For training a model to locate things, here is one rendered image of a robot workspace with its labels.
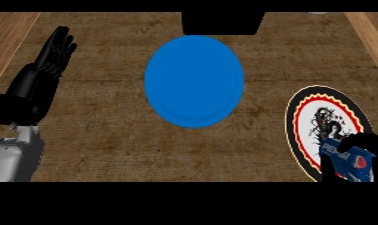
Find blue soda can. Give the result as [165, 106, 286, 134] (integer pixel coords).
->
[317, 138, 376, 183]

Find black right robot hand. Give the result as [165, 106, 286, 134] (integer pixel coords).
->
[318, 131, 378, 183]

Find blue plate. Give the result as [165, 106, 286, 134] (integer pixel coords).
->
[143, 34, 246, 129]

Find black and white patterned plate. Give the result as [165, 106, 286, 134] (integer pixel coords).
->
[283, 84, 376, 183]

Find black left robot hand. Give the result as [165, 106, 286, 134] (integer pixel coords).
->
[0, 25, 79, 127]

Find black appliance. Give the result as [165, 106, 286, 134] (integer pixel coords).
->
[180, 12, 267, 36]

